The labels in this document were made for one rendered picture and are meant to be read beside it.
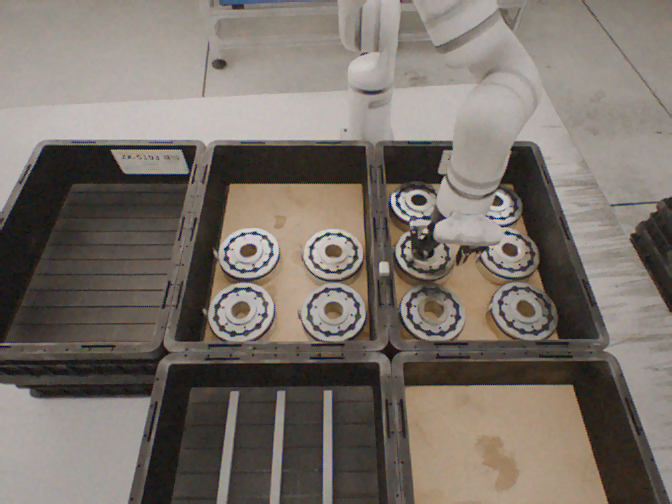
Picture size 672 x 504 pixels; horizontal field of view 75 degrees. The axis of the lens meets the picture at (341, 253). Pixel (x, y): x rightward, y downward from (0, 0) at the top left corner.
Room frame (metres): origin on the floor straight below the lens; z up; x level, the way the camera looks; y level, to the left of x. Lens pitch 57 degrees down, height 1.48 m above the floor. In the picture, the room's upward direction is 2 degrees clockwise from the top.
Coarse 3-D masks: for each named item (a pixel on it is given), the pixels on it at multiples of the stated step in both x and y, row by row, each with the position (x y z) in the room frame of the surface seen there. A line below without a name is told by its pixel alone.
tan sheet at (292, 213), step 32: (256, 192) 0.56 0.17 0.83; (288, 192) 0.57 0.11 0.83; (320, 192) 0.57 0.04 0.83; (352, 192) 0.57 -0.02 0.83; (224, 224) 0.48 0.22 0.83; (256, 224) 0.49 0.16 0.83; (288, 224) 0.49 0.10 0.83; (320, 224) 0.49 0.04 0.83; (352, 224) 0.49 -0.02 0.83; (288, 256) 0.42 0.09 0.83; (224, 288) 0.35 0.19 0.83; (288, 288) 0.35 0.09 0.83; (352, 288) 0.36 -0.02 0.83; (288, 320) 0.30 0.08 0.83
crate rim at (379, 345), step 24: (216, 144) 0.59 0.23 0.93; (240, 144) 0.59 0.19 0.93; (264, 144) 0.59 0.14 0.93; (288, 144) 0.59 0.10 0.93; (312, 144) 0.59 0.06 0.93; (336, 144) 0.60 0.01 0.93; (360, 144) 0.60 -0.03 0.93; (192, 216) 0.42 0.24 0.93; (192, 240) 0.38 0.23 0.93; (384, 288) 0.30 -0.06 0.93; (384, 312) 0.27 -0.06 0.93; (168, 336) 0.22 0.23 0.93; (384, 336) 0.23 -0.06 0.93
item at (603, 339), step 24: (384, 144) 0.60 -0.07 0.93; (408, 144) 0.60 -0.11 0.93; (432, 144) 0.60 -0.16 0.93; (528, 144) 0.61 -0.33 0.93; (384, 168) 0.54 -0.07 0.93; (384, 192) 0.49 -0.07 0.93; (552, 192) 0.50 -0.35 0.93; (384, 216) 0.44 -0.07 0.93; (384, 240) 0.39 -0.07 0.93; (576, 264) 0.35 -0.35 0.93; (600, 312) 0.28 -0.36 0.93; (600, 336) 0.24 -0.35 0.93
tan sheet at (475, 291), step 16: (464, 272) 0.40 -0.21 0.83; (400, 288) 0.36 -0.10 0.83; (464, 288) 0.36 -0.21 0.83; (480, 288) 0.36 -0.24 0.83; (496, 288) 0.37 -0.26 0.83; (464, 304) 0.33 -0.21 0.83; (480, 304) 0.33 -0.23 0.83; (480, 320) 0.31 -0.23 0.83; (400, 336) 0.27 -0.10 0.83; (464, 336) 0.28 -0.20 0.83; (480, 336) 0.28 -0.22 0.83; (496, 336) 0.28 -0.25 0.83
